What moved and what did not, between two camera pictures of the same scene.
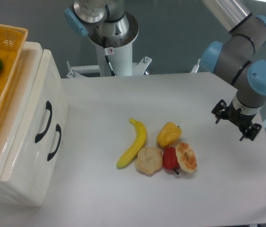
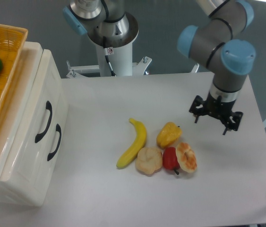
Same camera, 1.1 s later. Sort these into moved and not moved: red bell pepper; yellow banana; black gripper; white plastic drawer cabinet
Moved: black gripper
Not moved: white plastic drawer cabinet; red bell pepper; yellow banana
